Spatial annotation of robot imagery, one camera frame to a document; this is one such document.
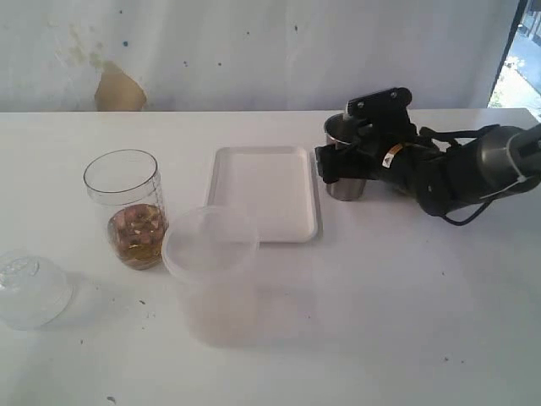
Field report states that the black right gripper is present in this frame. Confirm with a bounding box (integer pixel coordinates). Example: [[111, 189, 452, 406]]
[[314, 87, 418, 184]]

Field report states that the stainless steel cup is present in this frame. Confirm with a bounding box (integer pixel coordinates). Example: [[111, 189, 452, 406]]
[[324, 113, 367, 201]]

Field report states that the clear plastic shaker cup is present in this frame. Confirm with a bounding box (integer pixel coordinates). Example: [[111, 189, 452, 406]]
[[83, 149, 168, 255]]

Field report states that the clear domed shaker lid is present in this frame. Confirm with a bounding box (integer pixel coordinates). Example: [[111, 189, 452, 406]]
[[1, 250, 74, 331]]

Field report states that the white rectangular tray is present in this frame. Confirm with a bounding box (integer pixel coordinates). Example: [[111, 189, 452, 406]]
[[206, 145, 318, 244]]

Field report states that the translucent plastic tub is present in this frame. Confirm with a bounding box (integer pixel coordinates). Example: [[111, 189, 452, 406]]
[[161, 206, 260, 347]]

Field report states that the white cable tie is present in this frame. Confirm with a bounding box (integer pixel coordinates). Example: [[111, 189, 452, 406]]
[[495, 133, 529, 195]]

